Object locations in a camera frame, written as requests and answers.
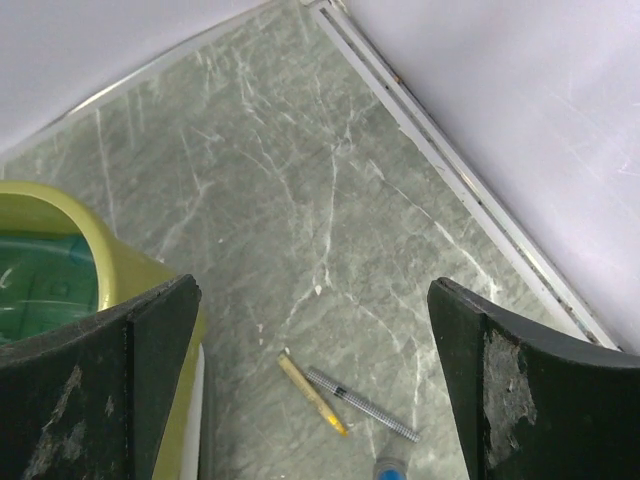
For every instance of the yellow pencil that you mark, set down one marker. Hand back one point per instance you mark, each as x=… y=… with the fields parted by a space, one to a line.
x=309 y=392

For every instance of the aluminium rail at wall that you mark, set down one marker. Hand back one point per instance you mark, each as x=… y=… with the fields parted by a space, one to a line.
x=523 y=255

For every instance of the white plastic tray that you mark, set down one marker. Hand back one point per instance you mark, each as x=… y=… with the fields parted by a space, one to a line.
x=197 y=456

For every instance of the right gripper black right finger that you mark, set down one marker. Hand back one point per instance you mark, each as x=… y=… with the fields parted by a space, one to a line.
x=530 y=402

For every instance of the clear syringe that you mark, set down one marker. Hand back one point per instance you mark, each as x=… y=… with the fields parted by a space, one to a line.
x=362 y=404

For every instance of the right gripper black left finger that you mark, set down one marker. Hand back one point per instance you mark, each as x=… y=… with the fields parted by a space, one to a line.
x=106 y=397

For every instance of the small blue capped vial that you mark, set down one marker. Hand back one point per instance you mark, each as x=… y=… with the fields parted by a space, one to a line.
x=389 y=467

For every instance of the olive green plastic tub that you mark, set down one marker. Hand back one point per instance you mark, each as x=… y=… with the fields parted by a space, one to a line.
x=123 y=273

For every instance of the translucent blue plastic container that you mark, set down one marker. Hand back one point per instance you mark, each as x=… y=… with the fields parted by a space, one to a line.
x=46 y=283

